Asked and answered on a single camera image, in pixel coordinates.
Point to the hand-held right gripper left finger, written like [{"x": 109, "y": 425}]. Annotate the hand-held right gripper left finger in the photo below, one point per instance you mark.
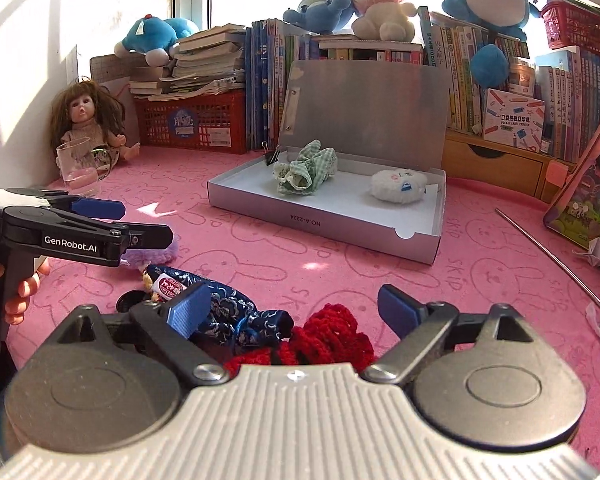
[{"x": 190, "y": 307}]

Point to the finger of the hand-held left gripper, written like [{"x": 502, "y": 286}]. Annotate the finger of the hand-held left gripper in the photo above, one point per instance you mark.
[
  {"x": 145, "y": 234},
  {"x": 97, "y": 206}
]

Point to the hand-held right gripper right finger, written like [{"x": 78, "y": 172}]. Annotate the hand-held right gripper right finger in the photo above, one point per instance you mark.
[{"x": 397, "y": 310}]

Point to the purple fuzzy plush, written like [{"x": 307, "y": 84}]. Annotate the purple fuzzy plush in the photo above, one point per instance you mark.
[{"x": 150, "y": 259}]

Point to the blue brocade pouch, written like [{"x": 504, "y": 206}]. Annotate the blue brocade pouch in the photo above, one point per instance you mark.
[{"x": 235, "y": 317}]

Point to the black round disc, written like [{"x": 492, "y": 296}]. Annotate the black round disc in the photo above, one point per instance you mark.
[{"x": 129, "y": 302}]

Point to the red crochet bow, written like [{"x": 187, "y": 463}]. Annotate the red crochet bow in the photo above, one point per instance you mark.
[{"x": 330, "y": 340}]

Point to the silver cardboard box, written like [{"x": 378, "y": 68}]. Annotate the silver cardboard box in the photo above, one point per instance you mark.
[{"x": 370, "y": 105}]

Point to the person's left hand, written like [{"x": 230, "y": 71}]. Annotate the person's left hand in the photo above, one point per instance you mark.
[{"x": 25, "y": 285}]

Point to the clear glass cup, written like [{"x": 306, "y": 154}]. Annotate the clear glass cup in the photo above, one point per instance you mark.
[{"x": 77, "y": 180}]

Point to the brown-haired doll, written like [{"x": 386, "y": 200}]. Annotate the brown-haired doll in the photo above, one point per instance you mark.
[{"x": 82, "y": 107}]

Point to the pink rabbit-print mat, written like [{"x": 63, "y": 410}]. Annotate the pink rabbit-print mat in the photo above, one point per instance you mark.
[{"x": 280, "y": 245}]

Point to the white fluffy plush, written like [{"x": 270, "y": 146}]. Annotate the white fluffy plush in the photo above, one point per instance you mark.
[{"x": 397, "y": 187}]

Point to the red plastic crate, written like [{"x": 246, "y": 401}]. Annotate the red plastic crate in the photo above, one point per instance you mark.
[{"x": 205, "y": 120}]

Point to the grey cutting mat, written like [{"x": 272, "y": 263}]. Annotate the grey cutting mat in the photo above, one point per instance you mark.
[{"x": 105, "y": 65}]

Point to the black binder clip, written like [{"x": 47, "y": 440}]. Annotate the black binder clip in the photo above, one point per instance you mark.
[{"x": 271, "y": 156}]

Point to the thin metal rod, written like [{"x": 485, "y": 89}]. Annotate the thin metal rod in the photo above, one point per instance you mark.
[{"x": 550, "y": 255}]

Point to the green gingham cloth scrunchie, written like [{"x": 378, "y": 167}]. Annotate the green gingham cloth scrunchie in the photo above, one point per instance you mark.
[{"x": 305, "y": 170}]

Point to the wooden drawer shelf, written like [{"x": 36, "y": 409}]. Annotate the wooden drawer shelf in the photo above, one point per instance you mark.
[{"x": 485, "y": 162}]

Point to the blue cat plush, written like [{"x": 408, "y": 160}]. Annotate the blue cat plush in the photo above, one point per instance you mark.
[{"x": 145, "y": 35}]

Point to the stack of worn books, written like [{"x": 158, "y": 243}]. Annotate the stack of worn books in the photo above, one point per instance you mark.
[{"x": 205, "y": 60}]

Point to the row of tall thin books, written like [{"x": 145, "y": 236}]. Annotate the row of tall thin books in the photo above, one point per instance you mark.
[{"x": 267, "y": 85}]

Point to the white folded paper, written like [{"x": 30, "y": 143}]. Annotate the white folded paper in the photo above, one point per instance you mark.
[{"x": 595, "y": 255}]

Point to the pink small cube device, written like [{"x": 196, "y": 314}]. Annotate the pink small cube device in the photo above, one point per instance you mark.
[{"x": 558, "y": 174}]

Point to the white pencil-print box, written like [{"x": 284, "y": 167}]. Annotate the white pencil-print box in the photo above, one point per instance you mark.
[{"x": 512, "y": 120}]

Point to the pink printed toy box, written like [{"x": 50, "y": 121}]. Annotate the pink printed toy box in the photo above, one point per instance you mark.
[{"x": 592, "y": 190}]

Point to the row of colourful upright books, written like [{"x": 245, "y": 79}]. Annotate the row of colourful upright books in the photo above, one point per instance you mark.
[{"x": 460, "y": 75}]

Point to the row of small books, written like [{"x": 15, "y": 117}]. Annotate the row of small books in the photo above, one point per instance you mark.
[{"x": 370, "y": 52}]

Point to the small white box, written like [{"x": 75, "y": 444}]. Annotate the small white box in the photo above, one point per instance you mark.
[{"x": 522, "y": 77}]

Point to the row of blue spine books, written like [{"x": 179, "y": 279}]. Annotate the row of blue spine books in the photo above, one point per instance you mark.
[{"x": 575, "y": 100}]

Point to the blue lying plush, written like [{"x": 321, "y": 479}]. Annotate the blue lying plush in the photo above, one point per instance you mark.
[{"x": 320, "y": 7}]

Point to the pink and white bunny plush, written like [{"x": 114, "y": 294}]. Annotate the pink and white bunny plush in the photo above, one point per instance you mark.
[{"x": 380, "y": 0}]

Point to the red plastic basket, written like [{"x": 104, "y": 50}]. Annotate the red plastic basket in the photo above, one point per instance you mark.
[{"x": 580, "y": 30}]

